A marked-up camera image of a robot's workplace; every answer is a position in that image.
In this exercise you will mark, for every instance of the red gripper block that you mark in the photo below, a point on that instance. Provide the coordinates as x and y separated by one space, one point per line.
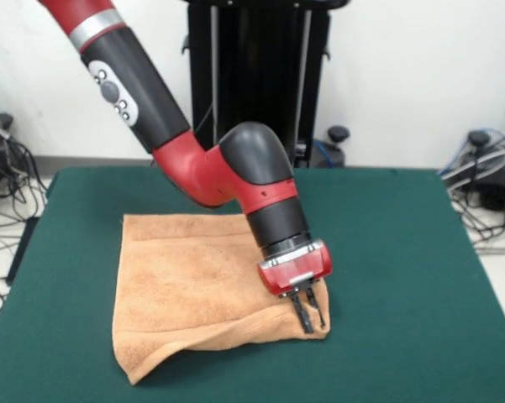
296 273

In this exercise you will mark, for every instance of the tan terry towel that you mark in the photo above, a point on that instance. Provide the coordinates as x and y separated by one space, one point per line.
193 294

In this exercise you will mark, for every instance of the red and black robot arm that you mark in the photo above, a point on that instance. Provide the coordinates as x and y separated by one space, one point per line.
185 159

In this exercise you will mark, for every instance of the dark green table cloth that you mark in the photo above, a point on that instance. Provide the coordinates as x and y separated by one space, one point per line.
403 273

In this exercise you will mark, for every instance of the grey floor stand base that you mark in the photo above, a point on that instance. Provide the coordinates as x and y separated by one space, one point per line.
493 186

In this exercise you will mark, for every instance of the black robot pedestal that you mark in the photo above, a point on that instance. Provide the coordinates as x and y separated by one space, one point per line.
269 63

